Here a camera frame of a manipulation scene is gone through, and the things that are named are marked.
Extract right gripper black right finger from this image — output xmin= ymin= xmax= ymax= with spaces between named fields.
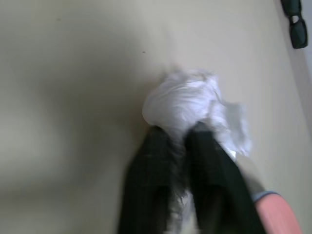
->
xmin=184 ymin=121 xmax=266 ymax=234

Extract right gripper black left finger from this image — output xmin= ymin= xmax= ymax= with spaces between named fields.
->
xmin=117 ymin=126 xmax=187 ymax=234

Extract pink plate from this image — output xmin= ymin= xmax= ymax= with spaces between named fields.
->
xmin=253 ymin=194 xmax=303 ymax=234

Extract white tissue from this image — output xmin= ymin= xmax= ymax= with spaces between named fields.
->
xmin=142 ymin=63 xmax=253 ymax=234

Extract blue plate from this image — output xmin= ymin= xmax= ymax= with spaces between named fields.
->
xmin=252 ymin=191 xmax=281 ymax=203

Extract black sunglasses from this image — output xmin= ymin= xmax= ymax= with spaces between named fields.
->
xmin=279 ymin=0 xmax=309 ymax=50

